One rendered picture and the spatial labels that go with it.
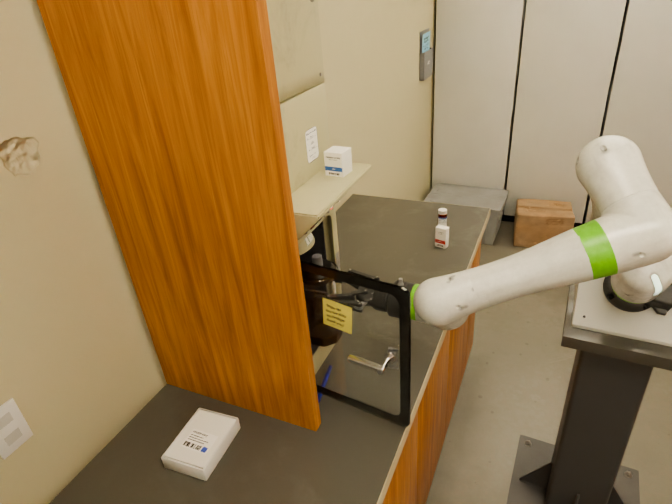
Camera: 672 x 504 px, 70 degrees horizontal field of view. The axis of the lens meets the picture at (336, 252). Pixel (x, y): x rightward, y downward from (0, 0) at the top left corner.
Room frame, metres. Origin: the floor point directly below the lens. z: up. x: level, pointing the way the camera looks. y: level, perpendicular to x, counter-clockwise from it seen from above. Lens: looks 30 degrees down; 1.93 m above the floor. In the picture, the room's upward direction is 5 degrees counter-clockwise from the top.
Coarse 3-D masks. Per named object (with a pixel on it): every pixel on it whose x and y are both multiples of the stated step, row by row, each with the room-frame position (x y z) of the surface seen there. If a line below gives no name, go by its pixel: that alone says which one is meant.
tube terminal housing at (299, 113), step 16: (304, 96) 1.13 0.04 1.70; (320, 96) 1.21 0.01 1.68; (288, 112) 1.06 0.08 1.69; (304, 112) 1.13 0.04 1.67; (320, 112) 1.20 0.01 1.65; (288, 128) 1.05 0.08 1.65; (304, 128) 1.12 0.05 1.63; (320, 128) 1.19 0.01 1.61; (288, 144) 1.05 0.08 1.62; (304, 144) 1.11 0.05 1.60; (320, 144) 1.18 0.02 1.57; (288, 160) 1.04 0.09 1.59; (304, 160) 1.10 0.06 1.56; (320, 160) 1.18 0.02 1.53; (304, 176) 1.10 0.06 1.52; (336, 224) 1.23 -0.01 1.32; (336, 240) 1.22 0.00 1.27
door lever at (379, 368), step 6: (390, 354) 0.80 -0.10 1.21; (348, 360) 0.80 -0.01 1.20; (354, 360) 0.79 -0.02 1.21; (360, 360) 0.79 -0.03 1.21; (366, 360) 0.79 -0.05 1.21; (384, 360) 0.79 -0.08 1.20; (390, 360) 0.79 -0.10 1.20; (366, 366) 0.78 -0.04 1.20; (372, 366) 0.77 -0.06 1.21; (378, 366) 0.77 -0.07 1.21; (384, 366) 0.77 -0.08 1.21; (378, 372) 0.76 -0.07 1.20; (384, 372) 0.76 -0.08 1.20
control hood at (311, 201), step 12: (324, 168) 1.18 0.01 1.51; (360, 168) 1.16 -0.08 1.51; (312, 180) 1.10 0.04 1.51; (324, 180) 1.09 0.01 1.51; (336, 180) 1.09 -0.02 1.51; (348, 180) 1.08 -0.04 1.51; (300, 192) 1.03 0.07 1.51; (312, 192) 1.03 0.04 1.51; (324, 192) 1.02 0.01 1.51; (336, 192) 1.01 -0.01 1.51; (300, 204) 0.96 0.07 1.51; (312, 204) 0.96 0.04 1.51; (324, 204) 0.95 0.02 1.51; (300, 216) 0.92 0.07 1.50; (312, 216) 0.90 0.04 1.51; (300, 228) 0.92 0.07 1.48
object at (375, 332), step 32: (320, 288) 0.89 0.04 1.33; (352, 288) 0.85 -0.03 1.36; (384, 288) 0.81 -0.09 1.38; (320, 320) 0.90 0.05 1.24; (352, 320) 0.85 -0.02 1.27; (384, 320) 0.81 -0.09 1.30; (320, 352) 0.91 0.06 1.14; (352, 352) 0.85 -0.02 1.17; (384, 352) 0.81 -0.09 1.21; (320, 384) 0.91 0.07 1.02; (352, 384) 0.86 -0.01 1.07; (384, 384) 0.81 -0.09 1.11; (384, 416) 0.81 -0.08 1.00
